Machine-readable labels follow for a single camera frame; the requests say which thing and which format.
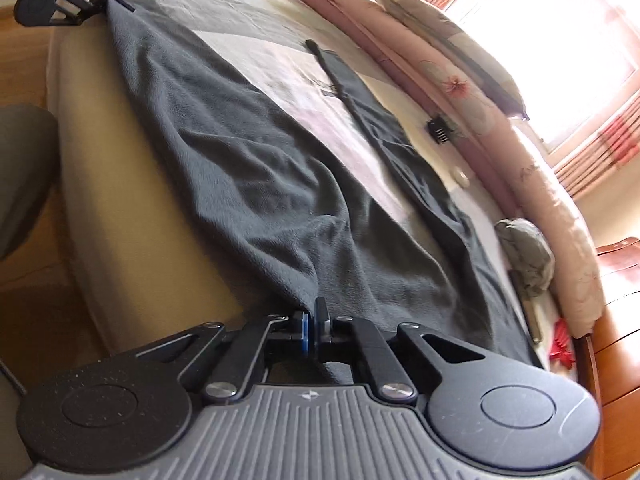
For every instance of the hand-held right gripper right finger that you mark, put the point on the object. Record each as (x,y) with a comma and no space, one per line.
(322,330)

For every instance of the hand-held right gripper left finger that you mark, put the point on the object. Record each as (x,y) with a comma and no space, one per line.
(302,330)

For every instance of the dark grey pants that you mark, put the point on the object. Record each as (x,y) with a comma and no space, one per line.
(250,185)

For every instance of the white earbuds case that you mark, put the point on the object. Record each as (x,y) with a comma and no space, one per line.
(460,178)

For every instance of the black smartphone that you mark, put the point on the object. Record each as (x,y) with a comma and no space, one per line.
(527,310)

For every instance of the bed with patchwork sheet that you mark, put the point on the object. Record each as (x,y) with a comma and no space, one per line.
(100,210)

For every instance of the crumpled grey garment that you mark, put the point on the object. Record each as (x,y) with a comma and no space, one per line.
(530,255)

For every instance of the black hair claw clip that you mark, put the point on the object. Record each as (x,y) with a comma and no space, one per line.
(440,131)

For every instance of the red folding fan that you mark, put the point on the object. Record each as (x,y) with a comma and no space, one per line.
(561,345)

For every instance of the folded floral quilt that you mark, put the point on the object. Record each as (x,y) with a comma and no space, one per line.
(540,185)

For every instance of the wooden headboard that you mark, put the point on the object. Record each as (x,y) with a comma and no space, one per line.
(615,360)

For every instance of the floral pillow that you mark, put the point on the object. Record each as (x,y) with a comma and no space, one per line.
(450,45)

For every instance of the window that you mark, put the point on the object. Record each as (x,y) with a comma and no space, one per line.
(550,35)

